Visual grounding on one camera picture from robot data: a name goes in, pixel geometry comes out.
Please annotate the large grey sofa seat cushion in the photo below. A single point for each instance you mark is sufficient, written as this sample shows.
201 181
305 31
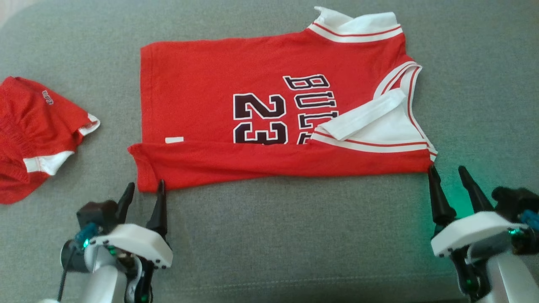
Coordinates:
294 235

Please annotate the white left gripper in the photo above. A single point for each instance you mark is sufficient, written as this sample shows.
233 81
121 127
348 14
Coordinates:
134 242

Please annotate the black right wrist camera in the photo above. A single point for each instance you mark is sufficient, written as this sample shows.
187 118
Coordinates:
511 200

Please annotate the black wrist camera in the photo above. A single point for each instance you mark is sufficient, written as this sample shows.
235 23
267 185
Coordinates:
511 200
97 212

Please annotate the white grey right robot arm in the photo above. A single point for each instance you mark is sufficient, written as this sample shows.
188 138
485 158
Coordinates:
509 277

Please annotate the red and white basketball jersey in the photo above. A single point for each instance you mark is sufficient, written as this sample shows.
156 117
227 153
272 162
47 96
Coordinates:
202 75

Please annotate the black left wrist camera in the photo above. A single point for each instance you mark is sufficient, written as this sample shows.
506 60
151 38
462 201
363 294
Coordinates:
97 212

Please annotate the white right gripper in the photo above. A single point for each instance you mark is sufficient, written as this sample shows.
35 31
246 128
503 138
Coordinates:
471 231

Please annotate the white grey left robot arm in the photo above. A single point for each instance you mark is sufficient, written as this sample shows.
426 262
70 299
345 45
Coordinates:
103 282

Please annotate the red shorts with white trim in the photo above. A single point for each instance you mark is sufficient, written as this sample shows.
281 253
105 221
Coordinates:
25 126

